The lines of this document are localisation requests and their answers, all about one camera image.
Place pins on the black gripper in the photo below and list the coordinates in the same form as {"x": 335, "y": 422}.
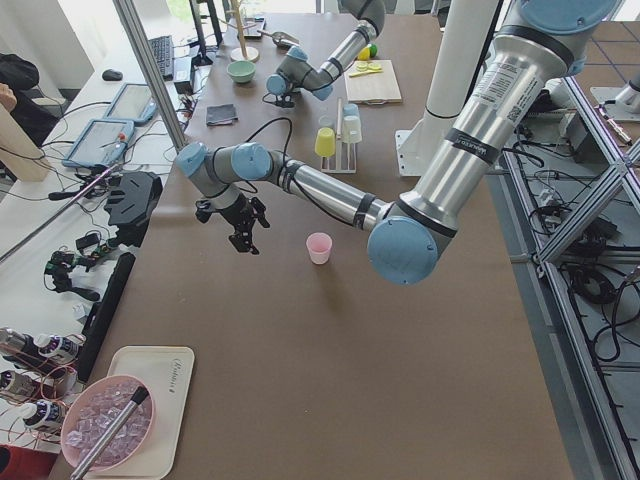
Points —
{"x": 285, "y": 98}
{"x": 238, "y": 214}

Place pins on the pink plastic cup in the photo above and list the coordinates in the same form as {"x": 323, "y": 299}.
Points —
{"x": 319, "y": 247}

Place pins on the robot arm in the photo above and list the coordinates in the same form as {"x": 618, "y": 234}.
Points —
{"x": 539, "y": 41}
{"x": 295, "y": 72}

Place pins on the light green plastic cup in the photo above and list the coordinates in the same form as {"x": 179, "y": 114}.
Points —
{"x": 325, "y": 121}

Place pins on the yellow plastic cup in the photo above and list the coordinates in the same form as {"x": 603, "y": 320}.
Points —
{"x": 325, "y": 142}

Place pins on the blue plastic cup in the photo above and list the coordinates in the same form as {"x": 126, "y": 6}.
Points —
{"x": 350, "y": 109}

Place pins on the white plastic cup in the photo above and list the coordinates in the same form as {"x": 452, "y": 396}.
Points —
{"x": 351, "y": 129}

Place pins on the green ceramic bowl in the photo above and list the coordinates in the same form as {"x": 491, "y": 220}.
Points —
{"x": 241, "y": 71}

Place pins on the wooden mug tree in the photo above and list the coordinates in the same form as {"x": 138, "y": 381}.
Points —
{"x": 243, "y": 52}

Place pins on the metal ice scoop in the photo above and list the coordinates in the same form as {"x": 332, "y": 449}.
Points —
{"x": 281, "y": 39}

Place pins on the dark grey cloth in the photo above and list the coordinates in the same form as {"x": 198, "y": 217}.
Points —
{"x": 221, "y": 114}

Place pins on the lemon slice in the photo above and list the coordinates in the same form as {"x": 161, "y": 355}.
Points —
{"x": 362, "y": 66}

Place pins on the yellow plastic knife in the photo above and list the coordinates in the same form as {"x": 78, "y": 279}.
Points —
{"x": 363, "y": 73}

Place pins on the bamboo cutting board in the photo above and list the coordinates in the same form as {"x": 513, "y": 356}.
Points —
{"x": 374, "y": 89}

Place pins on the black keyboard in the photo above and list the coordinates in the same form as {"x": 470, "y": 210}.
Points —
{"x": 162, "y": 49}

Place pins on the blue teach pendant far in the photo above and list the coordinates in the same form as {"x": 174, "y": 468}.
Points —
{"x": 132, "y": 102}

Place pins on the blue teach pendant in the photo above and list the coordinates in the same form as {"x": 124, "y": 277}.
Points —
{"x": 101, "y": 143}
{"x": 132, "y": 102}

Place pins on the blue teach pendant near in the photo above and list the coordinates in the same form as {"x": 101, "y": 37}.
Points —
{"x": 101, "y": 143}

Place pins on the black computer mouse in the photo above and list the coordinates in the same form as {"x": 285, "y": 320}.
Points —
{"x": 111, "y": 75}

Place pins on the metal tongs with black tip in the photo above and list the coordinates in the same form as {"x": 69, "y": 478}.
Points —
{"x": 140, "y": 394}

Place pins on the pink bowl of ice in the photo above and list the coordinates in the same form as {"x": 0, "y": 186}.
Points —
{"x": 94, "y": 410}

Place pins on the black plastic bracket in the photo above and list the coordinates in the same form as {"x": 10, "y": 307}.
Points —
{"x": 132, "y": 198}

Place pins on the aluminium frame post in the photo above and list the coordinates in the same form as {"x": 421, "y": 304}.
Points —
{"x": 136, "y": 34}

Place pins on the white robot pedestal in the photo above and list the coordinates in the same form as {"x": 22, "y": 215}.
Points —
{"x": 468, "y": 33}

